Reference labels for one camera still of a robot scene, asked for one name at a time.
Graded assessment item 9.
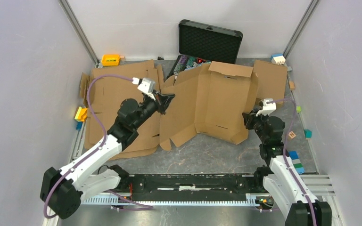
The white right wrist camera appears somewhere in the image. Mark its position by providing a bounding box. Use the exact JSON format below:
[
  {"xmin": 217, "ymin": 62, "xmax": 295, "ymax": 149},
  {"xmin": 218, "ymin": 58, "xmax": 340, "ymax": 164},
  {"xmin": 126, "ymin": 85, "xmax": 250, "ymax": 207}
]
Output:
[{"xmin": 255, "ymin": 98, "xmax": 277, "ymax": 116}]

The teal small cube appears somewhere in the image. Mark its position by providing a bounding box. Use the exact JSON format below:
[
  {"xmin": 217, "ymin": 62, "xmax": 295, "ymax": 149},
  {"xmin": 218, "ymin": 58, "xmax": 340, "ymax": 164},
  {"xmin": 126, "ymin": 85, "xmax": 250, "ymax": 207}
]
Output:
[{"xmin": 304, "ymin": 129, "xmax": 313, "ymax": 139}]

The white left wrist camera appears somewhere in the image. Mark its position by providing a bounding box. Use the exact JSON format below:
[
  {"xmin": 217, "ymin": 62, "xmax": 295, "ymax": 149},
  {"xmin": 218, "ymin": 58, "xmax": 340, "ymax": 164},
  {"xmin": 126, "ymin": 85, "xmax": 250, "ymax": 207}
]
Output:
[{"xmin": 132, "ymin": 77, "xmax": 156, "ymax": 100}]

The blue white toy block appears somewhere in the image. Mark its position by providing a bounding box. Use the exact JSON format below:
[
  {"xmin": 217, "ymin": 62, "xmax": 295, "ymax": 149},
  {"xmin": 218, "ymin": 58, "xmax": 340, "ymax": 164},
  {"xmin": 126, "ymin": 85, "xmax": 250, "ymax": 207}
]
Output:
[{"xmin": 270, "ymin": 53, "xmax": 286, "ymax": 65}]

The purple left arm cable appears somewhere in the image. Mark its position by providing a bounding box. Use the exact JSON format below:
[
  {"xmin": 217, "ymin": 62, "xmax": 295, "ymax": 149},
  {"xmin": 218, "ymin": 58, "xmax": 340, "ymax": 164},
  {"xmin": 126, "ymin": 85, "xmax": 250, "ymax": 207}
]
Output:
[{"xmin": 43, "ymin": 74, "xmax": 154, "ymax": 219}]

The small wooden cube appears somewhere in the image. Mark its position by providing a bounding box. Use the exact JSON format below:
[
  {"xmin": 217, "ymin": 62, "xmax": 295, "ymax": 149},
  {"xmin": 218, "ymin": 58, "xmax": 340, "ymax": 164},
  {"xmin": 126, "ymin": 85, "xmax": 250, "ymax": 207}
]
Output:
[{"xmin": 288, "ymin": 81, "xmax": 296, "ymax": 91}]

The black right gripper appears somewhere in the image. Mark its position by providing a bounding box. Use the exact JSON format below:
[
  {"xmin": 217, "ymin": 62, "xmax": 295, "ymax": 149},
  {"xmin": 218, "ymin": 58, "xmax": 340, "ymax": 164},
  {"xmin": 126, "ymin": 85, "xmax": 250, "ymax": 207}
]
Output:
[{"xmin": 241, "ymin": 108, "xmax": 268, "ymax": 143}]

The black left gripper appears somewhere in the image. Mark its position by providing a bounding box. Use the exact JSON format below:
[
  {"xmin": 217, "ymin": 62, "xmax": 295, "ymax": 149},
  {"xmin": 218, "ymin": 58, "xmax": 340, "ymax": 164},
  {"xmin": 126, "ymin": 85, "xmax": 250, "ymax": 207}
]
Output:
[{"xmin": 132, "ymin": 89, "xmax": 175, "ymax": 129}]

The yellow orange toy block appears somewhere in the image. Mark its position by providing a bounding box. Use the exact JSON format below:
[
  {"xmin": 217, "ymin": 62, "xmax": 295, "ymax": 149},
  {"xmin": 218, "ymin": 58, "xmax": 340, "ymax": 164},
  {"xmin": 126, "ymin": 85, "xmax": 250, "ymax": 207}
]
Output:
[{"xmin": 74, "ymin": 106, "xmax": 88, "ymax": 122}]

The stack of flat cardboard sheets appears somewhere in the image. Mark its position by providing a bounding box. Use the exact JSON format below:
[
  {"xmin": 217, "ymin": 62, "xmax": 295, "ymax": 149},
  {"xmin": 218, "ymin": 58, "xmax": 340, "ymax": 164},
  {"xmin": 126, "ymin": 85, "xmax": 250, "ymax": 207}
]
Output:
[{"xmin": 80, "ymin": 60, "xmax": 164, "ymax": 160}]

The black poker chip case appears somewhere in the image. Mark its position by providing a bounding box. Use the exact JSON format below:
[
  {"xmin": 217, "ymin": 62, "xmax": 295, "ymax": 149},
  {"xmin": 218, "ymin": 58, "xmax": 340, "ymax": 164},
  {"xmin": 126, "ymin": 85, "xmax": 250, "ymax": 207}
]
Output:
[{"xmin": 167, "ymin": 19, "xmax": 243, "ymax": 78}]

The blue green block stack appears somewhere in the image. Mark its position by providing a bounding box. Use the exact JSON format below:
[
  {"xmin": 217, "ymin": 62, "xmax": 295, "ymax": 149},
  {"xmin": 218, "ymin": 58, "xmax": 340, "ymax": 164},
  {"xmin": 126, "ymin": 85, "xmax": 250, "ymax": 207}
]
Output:
[{"xmin": 289, "ymin": 151, "xmax": 305, "ymax": 174}]

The folded brown cardboard box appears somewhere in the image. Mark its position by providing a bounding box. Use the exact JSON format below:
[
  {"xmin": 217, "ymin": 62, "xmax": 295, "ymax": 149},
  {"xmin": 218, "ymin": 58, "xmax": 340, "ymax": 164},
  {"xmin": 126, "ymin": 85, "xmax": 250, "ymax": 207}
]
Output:
[{"xmin": 253, "ymin": 60, "xmax": 288, "ymax": 104}]

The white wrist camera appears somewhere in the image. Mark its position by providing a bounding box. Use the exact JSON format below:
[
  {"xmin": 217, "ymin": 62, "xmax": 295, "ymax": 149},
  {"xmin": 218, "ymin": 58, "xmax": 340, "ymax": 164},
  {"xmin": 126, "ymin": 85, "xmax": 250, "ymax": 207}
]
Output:
[
  {"xmin": 255, "ymin": 98, "xmax": 277, "ymax": 116},
  {"xmin": 132, "ymin": 77, "xmax": 156, "ymax": 100}
]

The wooden letter H cube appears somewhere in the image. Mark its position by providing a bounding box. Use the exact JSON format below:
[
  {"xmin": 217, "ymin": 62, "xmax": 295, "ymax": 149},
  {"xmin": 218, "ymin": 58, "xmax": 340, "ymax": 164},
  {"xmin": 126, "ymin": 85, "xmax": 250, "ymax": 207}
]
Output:
[{"xmin": 288, "ymin": 131, "xmax": 296, "ymax": 140}]

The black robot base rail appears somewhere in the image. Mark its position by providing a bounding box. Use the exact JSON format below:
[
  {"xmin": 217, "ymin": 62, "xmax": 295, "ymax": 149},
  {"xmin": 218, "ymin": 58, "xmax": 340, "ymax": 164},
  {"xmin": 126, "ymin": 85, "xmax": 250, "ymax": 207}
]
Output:
[{"xmin": 110, "ymin": 165, "xmax": 272, "ymax": 202}]

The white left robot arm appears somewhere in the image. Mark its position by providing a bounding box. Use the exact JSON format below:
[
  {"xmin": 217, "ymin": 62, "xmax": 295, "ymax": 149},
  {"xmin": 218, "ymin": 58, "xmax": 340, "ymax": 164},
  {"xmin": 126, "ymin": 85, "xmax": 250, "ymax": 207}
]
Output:
[{"xmin": 40, "ymin": 91, "xmax": 175, "ymax": 219}]

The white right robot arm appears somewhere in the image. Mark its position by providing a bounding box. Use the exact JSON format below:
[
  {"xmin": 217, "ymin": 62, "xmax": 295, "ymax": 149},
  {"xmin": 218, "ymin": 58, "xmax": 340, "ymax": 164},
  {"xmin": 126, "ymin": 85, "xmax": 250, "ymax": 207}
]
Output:
[{"xmin": 242, "ymin": 110, "xmax": 332, "ymax": 226}]

